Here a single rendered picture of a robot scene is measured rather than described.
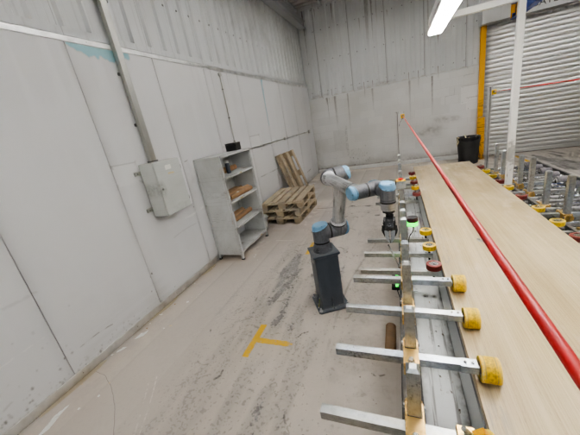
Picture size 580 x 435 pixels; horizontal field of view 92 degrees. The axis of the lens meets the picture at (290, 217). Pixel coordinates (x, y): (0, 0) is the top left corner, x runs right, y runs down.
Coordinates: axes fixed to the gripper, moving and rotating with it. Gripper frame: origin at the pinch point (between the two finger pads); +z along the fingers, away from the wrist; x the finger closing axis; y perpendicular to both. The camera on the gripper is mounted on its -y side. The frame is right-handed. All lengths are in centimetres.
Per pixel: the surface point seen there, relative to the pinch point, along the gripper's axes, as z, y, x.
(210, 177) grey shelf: -28, 157, 237
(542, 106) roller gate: -12, 787, -360
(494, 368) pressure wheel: 4, -85, -31
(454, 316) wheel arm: 5, -59, -25
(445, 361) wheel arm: 5, -83, -18
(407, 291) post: -3, -55, -8
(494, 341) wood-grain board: 11, -65, -37
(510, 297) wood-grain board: 11, -36, -50
